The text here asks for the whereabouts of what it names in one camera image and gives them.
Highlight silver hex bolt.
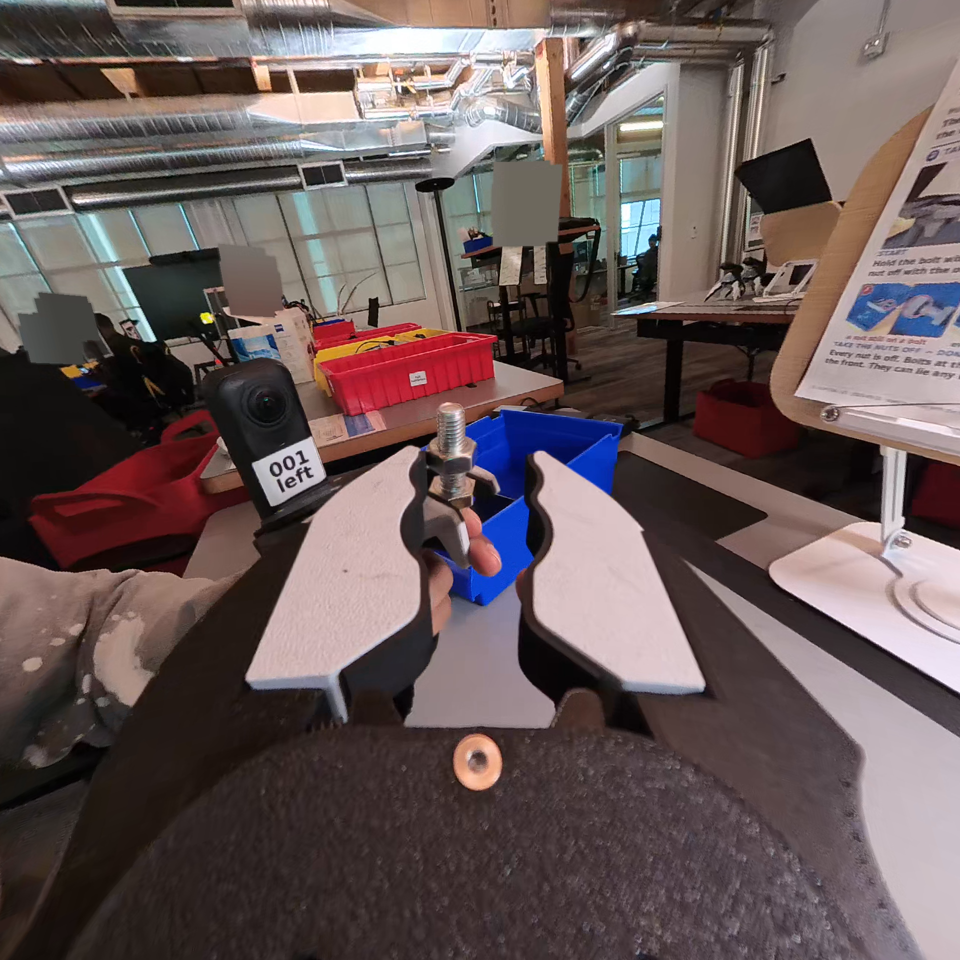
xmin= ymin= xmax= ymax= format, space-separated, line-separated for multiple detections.
xmin=426 ymin=402 xmax=479 ymax=510

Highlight black jacket yellow print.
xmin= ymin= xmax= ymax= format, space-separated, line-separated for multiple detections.
xmin=97 ymin=315 xmax=198 ymax=430

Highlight wooden poster board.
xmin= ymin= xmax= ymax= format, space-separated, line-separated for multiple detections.
xmin=770 ymin=105 xmax=960 ymax=468

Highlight large black panel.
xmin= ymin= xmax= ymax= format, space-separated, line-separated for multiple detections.
xmin=0 ymin=352 xmax=145 ymax=558

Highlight white tablet stand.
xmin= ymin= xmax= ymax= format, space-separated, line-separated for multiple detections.
xmin=761 ymin=258 xmax=819 ymax=298

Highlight white tissue box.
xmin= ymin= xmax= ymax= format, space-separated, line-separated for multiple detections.
xmin=228 ymin=307 xmax=317 ymax=384

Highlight blue plastic bin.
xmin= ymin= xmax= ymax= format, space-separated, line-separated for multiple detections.
xmin=423 ymin=408 xmax=625 ymax=606

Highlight red box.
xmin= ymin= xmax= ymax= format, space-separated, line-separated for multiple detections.
xmin=911 ymin=461 xmax=960 ymax=531
xmin=693 ymin=378 xmax=801 ymax=459

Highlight white stand rod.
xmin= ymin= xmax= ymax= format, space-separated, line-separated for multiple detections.
xmin=879 ymin=446 xmax=914 ymax=558

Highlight small wooden board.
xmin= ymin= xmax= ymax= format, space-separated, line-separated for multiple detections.
xmin=759 ymin=201 xmax=843 ymax=265

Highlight black standing desk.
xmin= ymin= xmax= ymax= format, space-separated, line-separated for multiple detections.
xmin=461 ymin=217 xmax=603 ymax=385

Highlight person's left forearm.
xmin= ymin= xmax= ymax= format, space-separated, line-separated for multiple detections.
xmin=0 ymin=558 xmax=226 ymax=772

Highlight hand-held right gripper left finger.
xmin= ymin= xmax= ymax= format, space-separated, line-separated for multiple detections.
xmin=245 ymin=446 xmax=440 ymax=723

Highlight black wall screen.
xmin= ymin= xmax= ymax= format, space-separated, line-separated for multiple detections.
xmin=122 ymin=258 xmax=226 ymax=343

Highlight small black panel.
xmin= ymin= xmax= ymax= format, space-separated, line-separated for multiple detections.
xmin=733 ymin=138 xmax=835 ymax=216

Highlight yellow plastic bin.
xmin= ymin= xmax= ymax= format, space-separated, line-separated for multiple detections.
xmin=315 ymin=328 xmax=451 ymax=396

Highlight black rectangular device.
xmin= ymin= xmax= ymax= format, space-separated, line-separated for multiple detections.
xmin=517 ymin=405 xmax=640 ymax=434

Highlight slim silver ventilation duct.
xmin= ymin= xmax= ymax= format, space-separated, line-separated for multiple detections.
xmin=67 ymin=161 xmax=436 ymax=209

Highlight wooden desk black legs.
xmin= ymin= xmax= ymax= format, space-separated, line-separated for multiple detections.
xmin=615 ymin=288 xmax=801 ymax=426

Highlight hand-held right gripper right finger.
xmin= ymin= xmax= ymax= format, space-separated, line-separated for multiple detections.
xmin=517 ymin=450 xmax=708 ymax=696

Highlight black silver desk tools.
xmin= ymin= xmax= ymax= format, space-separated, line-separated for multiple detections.
xmin=705 ymin=258 xmax=774 ymax=302

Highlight wooden support post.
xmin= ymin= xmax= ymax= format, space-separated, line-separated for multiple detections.
xmin=534 ymin=37 xmax=573 ymax=256

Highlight blue white wipes canister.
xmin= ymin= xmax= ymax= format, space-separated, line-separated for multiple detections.
xmin=228 ymin=327 xmax=283 ymax=367

